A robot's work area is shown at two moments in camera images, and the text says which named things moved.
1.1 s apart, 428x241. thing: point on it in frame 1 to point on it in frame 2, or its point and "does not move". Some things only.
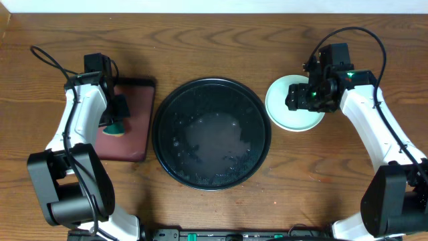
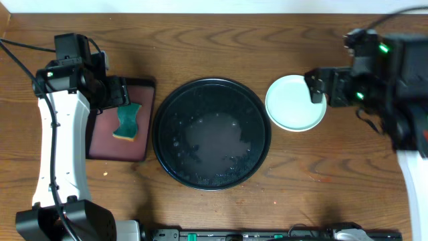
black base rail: (235, 235) does not move
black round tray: (211, 134) does not move
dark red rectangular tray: (132, 146) does not move
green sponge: (116, 130) to (128, 127)
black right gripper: (297, 100) to (340, 77)
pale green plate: (289, 120) does not move
